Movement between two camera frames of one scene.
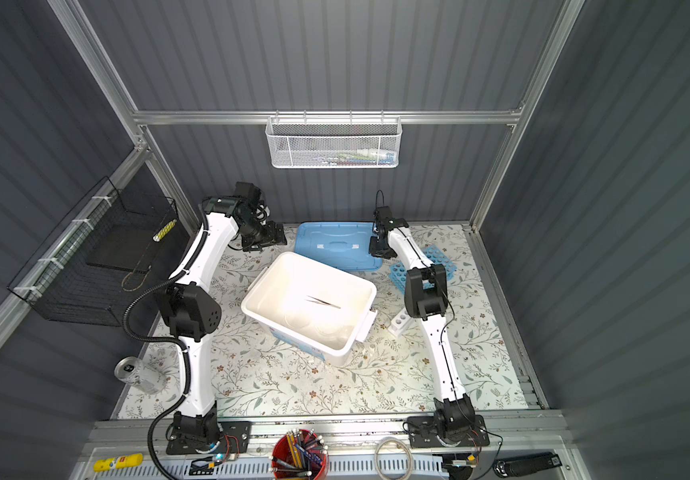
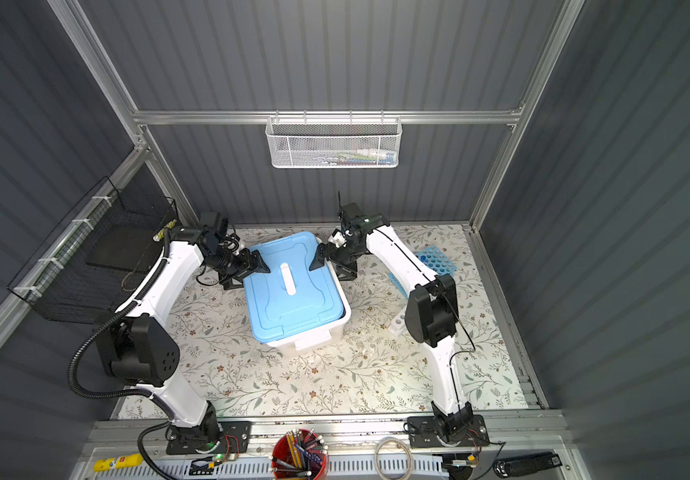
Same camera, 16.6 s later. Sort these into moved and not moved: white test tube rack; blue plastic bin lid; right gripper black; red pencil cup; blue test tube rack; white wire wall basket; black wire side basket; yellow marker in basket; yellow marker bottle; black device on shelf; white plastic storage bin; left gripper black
Moved: blue plastic bin lid; right gripper black; left gripper black; white plastic storage bin
Not moved: yellow marker bottle; blue test tube rack; red pencil cup; yellow marker in basket; black device on shelf; white test tube rack; black wire side basket; white wire wall basket
